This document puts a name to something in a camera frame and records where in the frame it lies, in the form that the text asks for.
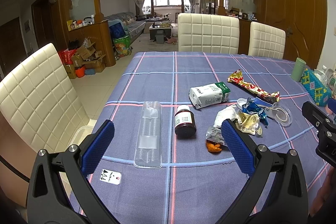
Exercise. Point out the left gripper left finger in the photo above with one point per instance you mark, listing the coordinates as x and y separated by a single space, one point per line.
47 201

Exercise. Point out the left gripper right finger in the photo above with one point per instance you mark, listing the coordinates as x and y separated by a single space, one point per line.
275 191

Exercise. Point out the clear round plastic lid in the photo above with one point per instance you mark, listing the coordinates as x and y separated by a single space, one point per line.
280 114

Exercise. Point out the blue foil wrapper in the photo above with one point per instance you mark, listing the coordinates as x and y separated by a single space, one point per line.
251 108

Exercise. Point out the orange peel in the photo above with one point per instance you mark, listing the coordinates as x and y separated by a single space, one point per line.
213 147

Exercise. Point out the silver foil wrapper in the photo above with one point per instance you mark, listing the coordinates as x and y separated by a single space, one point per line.
215 135

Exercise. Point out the clear plastic cup sleeve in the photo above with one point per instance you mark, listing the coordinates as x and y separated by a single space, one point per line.
148 148

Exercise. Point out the white tissue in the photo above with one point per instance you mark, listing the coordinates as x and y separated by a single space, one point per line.
230 112

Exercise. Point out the red gold snack wrapper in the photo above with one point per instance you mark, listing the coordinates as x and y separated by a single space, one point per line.
237 78

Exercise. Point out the dark brown medicine bottle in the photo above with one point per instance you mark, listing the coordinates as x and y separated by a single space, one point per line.
185 126

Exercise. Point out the white green paper bag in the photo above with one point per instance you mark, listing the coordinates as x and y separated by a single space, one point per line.
208 95

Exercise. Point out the clear plastic trash bin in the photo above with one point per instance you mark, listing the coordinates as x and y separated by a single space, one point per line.
81 134

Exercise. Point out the person's right hand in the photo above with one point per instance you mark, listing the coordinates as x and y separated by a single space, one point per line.
323 193

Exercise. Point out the teal beaded tissue box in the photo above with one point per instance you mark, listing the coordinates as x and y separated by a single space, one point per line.
318 92

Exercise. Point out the white paper tag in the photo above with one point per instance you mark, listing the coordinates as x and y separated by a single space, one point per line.
110 176

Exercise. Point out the green plastic cup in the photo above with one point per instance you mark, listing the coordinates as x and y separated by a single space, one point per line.
299 67

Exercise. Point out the cream quilted chair left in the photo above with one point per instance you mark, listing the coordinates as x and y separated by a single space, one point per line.
40 103

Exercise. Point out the cream quilted chair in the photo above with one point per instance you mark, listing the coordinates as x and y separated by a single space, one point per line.
208 33
40 103
266 41

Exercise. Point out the small white cap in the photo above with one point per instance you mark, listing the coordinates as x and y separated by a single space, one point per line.
240 103

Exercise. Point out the blue plaid tablecloth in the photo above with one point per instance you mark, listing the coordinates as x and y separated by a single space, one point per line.
193 185

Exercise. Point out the red orange bucket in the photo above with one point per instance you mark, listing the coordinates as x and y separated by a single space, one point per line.
80 71

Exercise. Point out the cream quilted chair far right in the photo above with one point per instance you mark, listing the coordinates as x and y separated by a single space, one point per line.
266 41

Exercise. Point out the cardboard boxes pile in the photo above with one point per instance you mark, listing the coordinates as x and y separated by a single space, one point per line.
82 53

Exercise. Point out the wooden door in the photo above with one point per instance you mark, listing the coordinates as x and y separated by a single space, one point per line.
304 23

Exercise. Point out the colourful green shopping bag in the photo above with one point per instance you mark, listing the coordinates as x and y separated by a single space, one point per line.
122 46

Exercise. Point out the cream quilted chair far middle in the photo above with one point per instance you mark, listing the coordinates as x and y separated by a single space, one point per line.
208 33

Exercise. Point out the grey sofa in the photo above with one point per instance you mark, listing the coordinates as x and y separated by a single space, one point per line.
131 25

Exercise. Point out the wooden partition cabinet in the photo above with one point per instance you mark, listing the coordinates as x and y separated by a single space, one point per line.
97 32

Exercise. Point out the dark coffee table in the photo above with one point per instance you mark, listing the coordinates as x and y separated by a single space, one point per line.
154 29

